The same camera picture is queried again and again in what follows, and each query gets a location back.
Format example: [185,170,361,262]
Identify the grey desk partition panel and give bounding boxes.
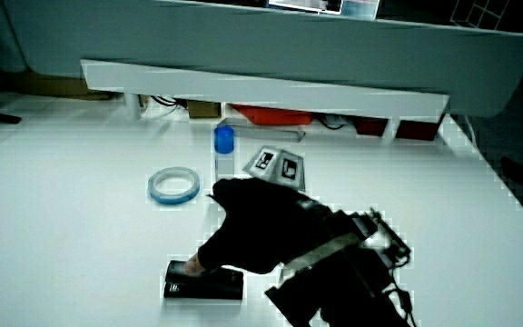
[0,0,523,118]

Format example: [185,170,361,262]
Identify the orange-red box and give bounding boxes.
[231,104,313,126]

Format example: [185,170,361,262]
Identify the person's right hand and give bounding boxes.
[183,145,359,275]

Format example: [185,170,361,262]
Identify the flat brown cardboard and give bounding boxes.
[0,70,117,102]

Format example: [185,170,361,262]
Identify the black cable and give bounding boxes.
[150,94,188,109]
[316,113,350,131]

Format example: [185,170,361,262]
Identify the white desk shelf riser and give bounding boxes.
[80,58,450,146]

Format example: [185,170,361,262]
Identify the clear bottle with blue cap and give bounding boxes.
[213,124,236,182]

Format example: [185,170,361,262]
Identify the dark red box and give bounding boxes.
[395,113,446,142]
[354,116,390,137]

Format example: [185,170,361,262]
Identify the monitor screen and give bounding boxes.
[268,0,380,22]

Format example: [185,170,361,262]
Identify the brown cardboard box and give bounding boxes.
[186,100,222,120]

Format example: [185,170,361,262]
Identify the blue tape roll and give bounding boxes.
[147,166,202,205]

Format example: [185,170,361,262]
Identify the white wire rack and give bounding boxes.
[449,0,511,31]

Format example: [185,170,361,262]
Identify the black stapler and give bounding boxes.
[163,259,245,301]

